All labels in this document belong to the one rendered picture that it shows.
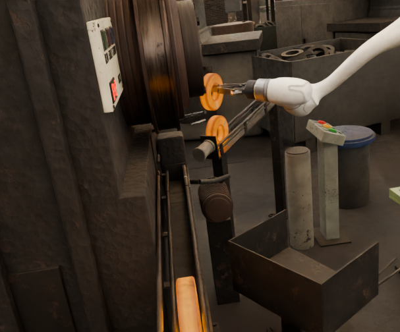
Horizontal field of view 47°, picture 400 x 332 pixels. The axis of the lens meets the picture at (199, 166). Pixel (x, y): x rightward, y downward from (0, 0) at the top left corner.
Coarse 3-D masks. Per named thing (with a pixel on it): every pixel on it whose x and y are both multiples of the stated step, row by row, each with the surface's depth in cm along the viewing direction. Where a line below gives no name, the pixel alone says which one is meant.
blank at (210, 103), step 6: (204, 78) 185; (210, 78) 184; (216, 78) 189; (204, 84) 183; (210, 84) 185; (210, 90) 186; (204, 96) 184; (210, 96) 186; (216, 96) 192; (222, 96) 195; (204, 102) 185; (210, 102) 187; (216, 102) 191; (204, 108) 189; (210, 108) 187; (216, 108) 192
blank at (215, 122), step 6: (210, 120) 192; (216, 120) 191; (222, 120) 196; (210, 126) 190; (216, 126) 192; (222, 126) 197; (210, 132) 189; (216, 132) 192; (222, 132) 199; (228, 132) 202; (216, 138) 193; (222, 138) 198
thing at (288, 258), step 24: (240, 240) 109; (264, 240) 115; (240, 264) 106; (264, 264) 99; (288, 264) 115; (312, 264) 114; (360, 264) 95; (240, 288) 109; (264, 288) 101; (288, 288) 95; (312, 288) 89; (336, 288) 91; (360, 288) 97; (288, 312) 97; (312, 312) 91; (336, 312) 93
